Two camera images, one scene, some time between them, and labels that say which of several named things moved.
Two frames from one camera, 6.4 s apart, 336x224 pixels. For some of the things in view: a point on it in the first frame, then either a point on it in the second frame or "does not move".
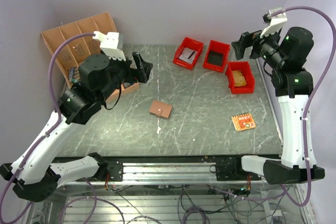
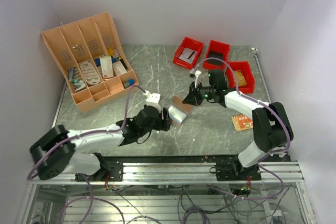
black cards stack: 214,58 does not move
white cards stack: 188,55 does not move
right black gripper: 247,40 to 192,98
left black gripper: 140,74 to 163,123
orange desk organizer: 71,54 does not move
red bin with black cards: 216,56 does not move
